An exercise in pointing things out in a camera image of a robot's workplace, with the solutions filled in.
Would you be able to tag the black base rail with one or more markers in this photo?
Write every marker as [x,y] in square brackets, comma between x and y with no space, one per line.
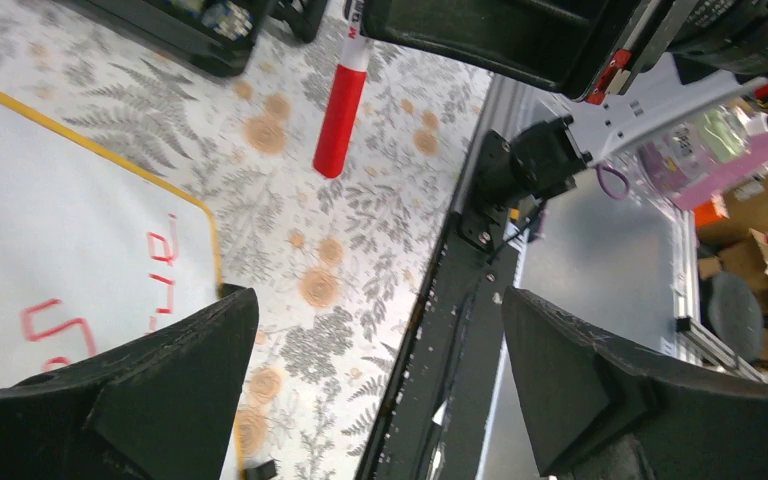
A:
[433,416]

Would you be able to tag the pink storage box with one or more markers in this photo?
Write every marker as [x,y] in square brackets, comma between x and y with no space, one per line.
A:
[690,161]

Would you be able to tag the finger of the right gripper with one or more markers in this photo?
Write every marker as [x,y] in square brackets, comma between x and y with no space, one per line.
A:
[557,46]

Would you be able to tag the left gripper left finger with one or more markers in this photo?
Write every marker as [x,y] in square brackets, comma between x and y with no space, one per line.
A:
[158,407]

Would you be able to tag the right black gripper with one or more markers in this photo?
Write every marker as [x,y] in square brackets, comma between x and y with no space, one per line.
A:
[702,36]

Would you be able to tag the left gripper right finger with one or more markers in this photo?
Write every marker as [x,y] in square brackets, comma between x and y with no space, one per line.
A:
[599,406]

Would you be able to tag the black poker chip case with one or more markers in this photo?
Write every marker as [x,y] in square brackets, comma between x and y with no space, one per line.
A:
[216,38]

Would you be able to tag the dark round stool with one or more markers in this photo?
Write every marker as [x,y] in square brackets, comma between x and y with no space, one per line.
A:
[736,316]

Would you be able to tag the yellow framed whiteboard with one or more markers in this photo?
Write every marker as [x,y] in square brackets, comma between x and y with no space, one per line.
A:
[95,252]

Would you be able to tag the white marker pen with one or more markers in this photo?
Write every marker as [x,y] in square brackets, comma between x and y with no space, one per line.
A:
[357,48]

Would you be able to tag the red marker cap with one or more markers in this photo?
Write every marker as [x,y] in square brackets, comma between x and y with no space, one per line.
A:
[338,121]

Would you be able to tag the floral tablecloth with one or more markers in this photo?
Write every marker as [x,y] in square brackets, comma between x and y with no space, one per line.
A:
[336,263]

